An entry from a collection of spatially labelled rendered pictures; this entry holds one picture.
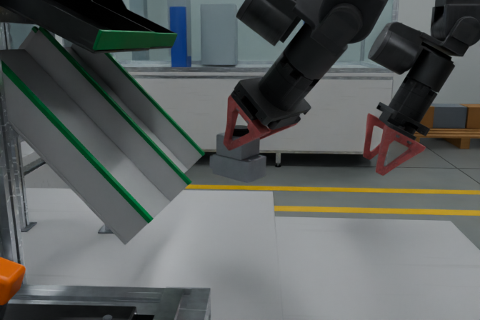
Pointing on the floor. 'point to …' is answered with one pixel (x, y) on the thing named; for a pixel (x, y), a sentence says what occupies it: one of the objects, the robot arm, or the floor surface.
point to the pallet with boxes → (452, 123)
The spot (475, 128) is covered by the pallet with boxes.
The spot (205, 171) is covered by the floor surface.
